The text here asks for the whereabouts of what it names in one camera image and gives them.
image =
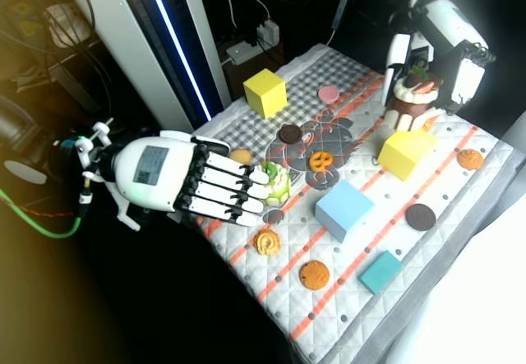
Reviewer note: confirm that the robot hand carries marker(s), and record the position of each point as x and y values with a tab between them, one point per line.
452	19
152	167

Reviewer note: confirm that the green white cupcake toy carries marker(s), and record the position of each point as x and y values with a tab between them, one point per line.
279	187

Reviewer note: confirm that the yellow cube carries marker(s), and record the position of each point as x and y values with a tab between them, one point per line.
404	154
265	93

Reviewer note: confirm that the blue foam block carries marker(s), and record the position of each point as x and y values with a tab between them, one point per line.
341	212

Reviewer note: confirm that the plain tan round cookie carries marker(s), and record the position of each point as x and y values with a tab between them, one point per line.
241	156

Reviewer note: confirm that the white round disc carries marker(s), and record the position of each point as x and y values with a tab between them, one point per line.
24	171

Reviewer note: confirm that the yellow swirl butter cookie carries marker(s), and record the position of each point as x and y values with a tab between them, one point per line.
267	241

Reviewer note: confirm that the brown chocolate chip cookie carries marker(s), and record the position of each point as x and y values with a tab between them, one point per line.
470	159
314	275

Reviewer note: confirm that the dark chocolate sandwich cookie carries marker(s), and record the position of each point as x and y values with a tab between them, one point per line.
420	217
290	133

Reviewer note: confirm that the pink macaron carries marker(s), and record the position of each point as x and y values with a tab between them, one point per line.
328	94

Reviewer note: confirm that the white power strip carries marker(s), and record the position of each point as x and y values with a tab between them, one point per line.
242	52

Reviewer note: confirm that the white column with blue light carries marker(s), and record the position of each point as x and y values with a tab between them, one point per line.
102	10

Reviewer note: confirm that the orange pretzel cookie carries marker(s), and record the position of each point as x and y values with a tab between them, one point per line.
321	161

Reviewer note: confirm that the white power adapter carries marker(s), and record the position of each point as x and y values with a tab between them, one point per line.
269	31

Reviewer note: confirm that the teal block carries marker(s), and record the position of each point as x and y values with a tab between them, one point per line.
380	273

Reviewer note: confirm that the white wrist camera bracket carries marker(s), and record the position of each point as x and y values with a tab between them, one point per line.
86	145

